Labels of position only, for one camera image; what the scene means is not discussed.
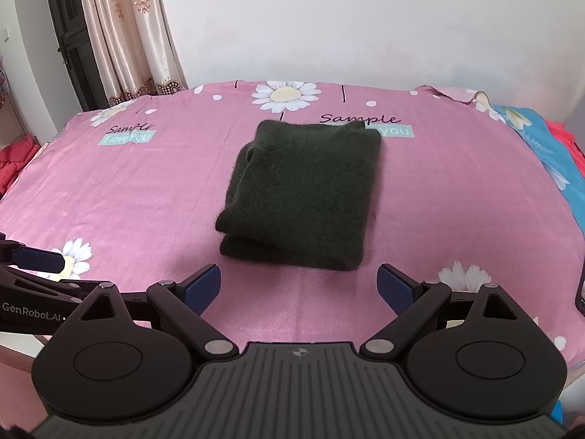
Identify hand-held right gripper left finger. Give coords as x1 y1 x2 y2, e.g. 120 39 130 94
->
66 264 239 360

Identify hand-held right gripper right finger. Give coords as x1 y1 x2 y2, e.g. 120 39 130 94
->
360 264 533 359

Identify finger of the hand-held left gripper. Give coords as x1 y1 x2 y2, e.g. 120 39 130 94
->
0 233 67 276
0 266 102 305

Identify dark green sweater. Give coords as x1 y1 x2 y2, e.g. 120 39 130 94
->
215 119 384 272

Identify red cloth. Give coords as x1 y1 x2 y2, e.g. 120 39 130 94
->
0 134 43 193
546 119 585 171

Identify pink daisy print bed sheet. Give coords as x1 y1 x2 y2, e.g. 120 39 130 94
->
0 80 585 371

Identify pink floral cloth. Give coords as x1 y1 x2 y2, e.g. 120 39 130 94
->
414 85 492 107

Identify blue floral cloth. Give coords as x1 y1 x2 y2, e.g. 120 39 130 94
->
475 101 585 243

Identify beige patterned curtain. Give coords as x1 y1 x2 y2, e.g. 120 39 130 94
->
75 0 188 107

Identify dark door frame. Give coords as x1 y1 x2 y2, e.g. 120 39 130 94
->
43 0 108 113

